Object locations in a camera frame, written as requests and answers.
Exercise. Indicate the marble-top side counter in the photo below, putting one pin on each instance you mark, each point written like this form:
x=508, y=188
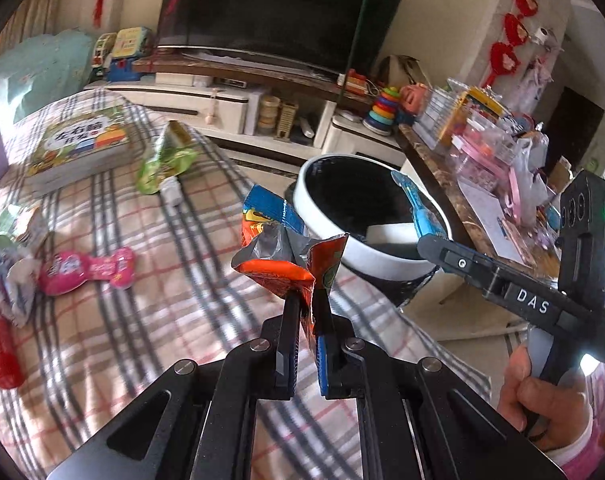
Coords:
x=447, y=200

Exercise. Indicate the orange plastic toy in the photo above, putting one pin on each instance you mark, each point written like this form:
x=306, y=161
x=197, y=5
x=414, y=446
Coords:
x=415, y=102

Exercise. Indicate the green snack wrapper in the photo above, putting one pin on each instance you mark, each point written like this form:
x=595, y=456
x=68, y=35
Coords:
x=162, y=165

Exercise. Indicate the yellow white toy cube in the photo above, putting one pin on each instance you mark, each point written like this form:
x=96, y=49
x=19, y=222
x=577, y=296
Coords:
x=132, y=41

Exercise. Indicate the person's right forearm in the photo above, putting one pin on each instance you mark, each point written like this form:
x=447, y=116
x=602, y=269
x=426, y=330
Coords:
x=597, y=455

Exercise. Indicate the clear drawer organizer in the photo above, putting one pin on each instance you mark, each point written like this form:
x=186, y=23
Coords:
x=438, y=117

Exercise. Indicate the pink pouch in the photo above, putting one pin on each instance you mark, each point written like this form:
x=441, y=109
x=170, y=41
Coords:
x=82, y=267

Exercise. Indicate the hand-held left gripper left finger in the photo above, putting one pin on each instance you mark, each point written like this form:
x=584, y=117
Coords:
x=288, y=355

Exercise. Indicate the teal cover cloth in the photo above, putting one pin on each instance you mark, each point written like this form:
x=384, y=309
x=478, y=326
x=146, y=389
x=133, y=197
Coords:
x=42, y=75

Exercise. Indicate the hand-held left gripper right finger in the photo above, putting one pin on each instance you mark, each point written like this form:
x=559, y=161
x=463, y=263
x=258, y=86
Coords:
x=323, y=365

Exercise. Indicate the blue plastic toy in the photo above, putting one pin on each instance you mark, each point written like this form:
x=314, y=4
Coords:
x=125, y=70

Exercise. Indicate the ferris wheel toy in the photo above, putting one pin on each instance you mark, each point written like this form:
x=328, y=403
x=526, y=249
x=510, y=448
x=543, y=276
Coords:
x=103, y=55

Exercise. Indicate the white paper sheet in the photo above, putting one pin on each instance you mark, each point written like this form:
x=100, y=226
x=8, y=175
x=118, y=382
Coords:
x=497, y=225

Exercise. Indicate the long red packet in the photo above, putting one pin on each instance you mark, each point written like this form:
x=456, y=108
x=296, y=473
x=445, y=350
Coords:
x=2, y=340

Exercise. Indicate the orange snack packet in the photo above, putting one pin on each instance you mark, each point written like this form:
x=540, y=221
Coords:
x=277, y=265

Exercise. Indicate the white plastic bag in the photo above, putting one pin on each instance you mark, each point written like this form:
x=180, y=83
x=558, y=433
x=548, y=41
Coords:
x=530, y=170

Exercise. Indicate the orange toy telephone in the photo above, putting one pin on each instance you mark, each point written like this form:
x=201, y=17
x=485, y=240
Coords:
x=356, y=83

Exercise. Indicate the yellow round container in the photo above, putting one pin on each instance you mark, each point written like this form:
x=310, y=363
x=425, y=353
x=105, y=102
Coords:
x=269, y=112

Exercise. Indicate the wooden rack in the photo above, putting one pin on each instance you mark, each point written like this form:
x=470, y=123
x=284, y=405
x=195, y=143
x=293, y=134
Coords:
x=287, y=120

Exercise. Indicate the white blue packet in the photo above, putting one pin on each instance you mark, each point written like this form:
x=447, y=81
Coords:
x=20, y=285

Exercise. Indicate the light blue wrapper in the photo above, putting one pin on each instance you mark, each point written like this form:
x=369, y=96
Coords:
x=417, y=200

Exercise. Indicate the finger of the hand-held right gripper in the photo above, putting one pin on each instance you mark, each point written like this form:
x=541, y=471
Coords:
x=457, y=261

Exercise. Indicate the white marble-top tv cabinet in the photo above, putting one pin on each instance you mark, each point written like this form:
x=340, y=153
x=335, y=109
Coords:
x=232, y=102

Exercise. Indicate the round white trash bin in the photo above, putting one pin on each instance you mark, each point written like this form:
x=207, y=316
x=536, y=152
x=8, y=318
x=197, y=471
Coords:
x=352, y=195

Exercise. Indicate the green drink carton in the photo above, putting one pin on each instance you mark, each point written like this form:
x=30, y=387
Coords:
x=15, y=225

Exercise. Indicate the white security camera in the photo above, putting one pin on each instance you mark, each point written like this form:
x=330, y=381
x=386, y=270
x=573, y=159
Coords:
x=545, y=36

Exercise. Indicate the green children's book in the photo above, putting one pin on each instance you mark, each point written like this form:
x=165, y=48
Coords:
x=77, y=147

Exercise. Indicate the white remote control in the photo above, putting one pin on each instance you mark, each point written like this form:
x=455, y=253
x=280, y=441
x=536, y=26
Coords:
x=307, y=127

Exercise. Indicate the person's right hand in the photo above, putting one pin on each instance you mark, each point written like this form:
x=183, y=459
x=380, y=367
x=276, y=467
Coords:
x=567, y=410

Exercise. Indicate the black flat television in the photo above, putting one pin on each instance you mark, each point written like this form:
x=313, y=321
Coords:
x=272, y=5

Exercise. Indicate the yellow picture book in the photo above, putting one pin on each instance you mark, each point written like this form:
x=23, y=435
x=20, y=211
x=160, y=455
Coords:
x=482, y=105

